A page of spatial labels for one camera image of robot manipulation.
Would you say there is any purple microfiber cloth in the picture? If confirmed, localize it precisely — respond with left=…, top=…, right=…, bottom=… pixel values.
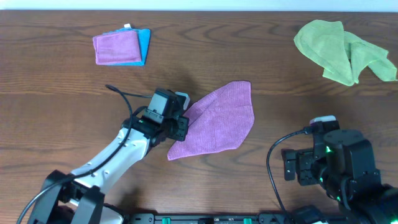
left=167, top=81, right=254, bottom=161

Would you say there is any folded purple cloth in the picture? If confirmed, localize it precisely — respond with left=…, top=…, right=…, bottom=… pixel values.
left=93, top=30, right=142, bottom=65

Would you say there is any green microfiber cloth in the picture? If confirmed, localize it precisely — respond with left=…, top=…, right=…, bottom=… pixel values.
left=294, top=20, right=397, bottom=86

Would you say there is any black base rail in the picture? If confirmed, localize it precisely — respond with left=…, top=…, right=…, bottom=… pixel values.
left=124, top=213, right=293, bottom=224

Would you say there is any folded blue cloth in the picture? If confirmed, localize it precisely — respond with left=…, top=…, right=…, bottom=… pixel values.
left=105, top=27, right=151, bottom=67

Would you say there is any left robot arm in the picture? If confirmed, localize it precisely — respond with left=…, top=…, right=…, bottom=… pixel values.
left=17, top=88, right=190, bottom=223

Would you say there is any left black cable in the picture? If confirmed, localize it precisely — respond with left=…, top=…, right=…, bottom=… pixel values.
left=16, top=84, right=154, bottom=224

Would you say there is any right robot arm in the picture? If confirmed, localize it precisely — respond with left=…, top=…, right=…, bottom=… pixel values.
left=281, top=121, right=397, bottom=224

